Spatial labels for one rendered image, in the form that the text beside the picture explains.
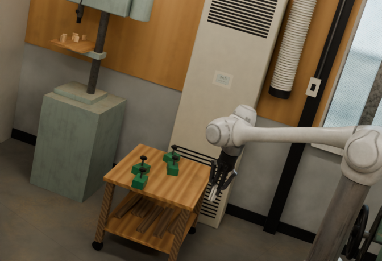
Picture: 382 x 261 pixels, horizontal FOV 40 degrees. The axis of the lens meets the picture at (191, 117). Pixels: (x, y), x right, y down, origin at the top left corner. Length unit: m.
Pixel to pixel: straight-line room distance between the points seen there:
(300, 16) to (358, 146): 2.00
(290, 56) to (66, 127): 1.63
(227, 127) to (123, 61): 2.27
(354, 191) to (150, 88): 2.56
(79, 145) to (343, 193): 2.34
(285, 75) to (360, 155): 2.01
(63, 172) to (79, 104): 0.52
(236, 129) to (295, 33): 1.76
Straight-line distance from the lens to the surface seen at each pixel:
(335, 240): 1.89
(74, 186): 3.91
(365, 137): 1.74
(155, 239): 3.38
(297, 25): 3.63
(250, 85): 3.60
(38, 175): 4.04
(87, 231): 3.65
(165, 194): 3.15
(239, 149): 2.16
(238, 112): 2.11
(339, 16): 3.70
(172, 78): 4.02
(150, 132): 4.21
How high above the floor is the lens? 1.98
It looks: 19 degrees down
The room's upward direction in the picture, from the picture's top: 15 degrees clockwise
